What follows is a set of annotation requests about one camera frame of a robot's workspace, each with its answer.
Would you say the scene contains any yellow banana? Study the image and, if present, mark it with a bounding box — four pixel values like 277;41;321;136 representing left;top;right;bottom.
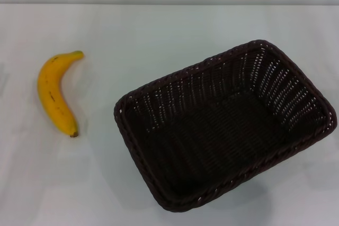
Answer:
37;50;85;139

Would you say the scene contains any black woven rectangular basket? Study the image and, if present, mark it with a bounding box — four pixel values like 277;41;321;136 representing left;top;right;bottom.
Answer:
113;39;337;213

